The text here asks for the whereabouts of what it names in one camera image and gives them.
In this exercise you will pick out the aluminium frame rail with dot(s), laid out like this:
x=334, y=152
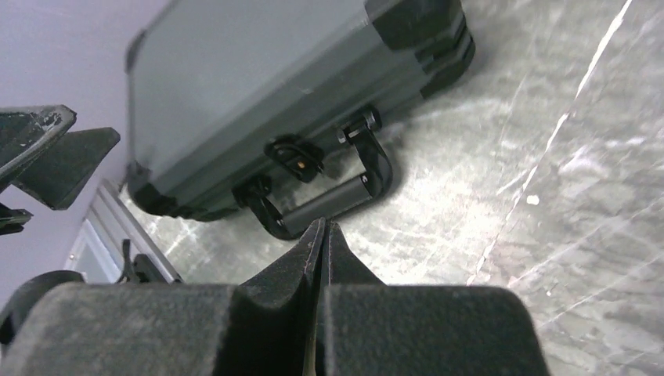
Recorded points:
x=110, y=238

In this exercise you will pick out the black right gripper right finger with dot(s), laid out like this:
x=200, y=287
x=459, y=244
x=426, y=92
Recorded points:
x=367, y=327

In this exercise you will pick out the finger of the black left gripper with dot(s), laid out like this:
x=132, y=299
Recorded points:
x=27, y=132
x=58, y=176

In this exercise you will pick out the black poker set case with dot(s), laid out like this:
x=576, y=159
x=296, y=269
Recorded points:
x=275, y=106

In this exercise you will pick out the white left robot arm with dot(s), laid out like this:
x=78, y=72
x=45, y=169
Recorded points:
x=26, y=296

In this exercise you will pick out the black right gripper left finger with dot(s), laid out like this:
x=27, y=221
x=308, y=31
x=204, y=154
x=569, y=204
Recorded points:
x=264, y=326

